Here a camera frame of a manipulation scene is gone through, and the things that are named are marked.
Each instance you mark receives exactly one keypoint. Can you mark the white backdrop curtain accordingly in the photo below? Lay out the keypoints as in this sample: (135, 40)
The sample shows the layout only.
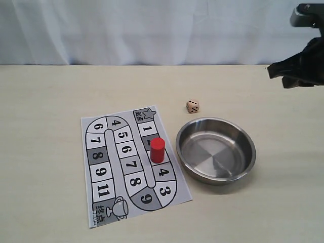
(149, 32)

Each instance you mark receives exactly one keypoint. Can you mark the stainless steel round bowl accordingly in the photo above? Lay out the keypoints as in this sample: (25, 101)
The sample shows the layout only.
(215, 151)

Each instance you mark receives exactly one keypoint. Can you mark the printed paper game board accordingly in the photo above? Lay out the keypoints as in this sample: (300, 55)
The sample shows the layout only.
(121, 180)

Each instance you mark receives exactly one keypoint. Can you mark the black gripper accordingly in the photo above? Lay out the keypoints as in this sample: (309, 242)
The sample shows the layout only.
(301, 70)

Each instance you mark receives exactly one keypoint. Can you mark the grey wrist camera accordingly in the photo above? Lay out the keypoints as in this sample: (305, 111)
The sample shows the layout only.
(307, 15)

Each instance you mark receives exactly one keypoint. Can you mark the beige wooden die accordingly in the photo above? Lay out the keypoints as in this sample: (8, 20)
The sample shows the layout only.
(192, 106)

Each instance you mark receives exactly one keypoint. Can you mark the red cylinder game piece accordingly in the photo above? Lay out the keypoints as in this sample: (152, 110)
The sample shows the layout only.
(157, 150)

